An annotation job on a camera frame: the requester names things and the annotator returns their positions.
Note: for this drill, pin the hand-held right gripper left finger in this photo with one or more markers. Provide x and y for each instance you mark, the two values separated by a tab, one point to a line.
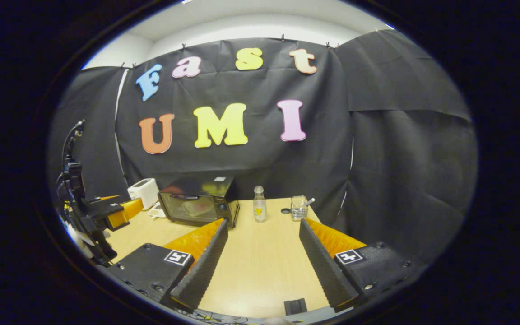
201	271

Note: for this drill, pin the black electric oven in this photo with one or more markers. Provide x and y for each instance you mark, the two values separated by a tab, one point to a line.
199	187

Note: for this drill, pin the white toaster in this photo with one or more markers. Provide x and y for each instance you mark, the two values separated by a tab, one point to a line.
142	192

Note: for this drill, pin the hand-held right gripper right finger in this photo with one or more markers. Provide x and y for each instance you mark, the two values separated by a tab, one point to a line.
323	266

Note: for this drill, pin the black backdrop cloth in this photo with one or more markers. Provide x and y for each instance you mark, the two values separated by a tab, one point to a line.
377	158

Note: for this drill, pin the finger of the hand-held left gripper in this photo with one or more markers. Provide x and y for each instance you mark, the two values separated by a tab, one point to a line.
106	212
109	197

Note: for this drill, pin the white divided plate with beans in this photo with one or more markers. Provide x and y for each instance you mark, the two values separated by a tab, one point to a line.
157	211

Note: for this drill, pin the clear glass cup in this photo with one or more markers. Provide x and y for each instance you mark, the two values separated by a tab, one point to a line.
299	210

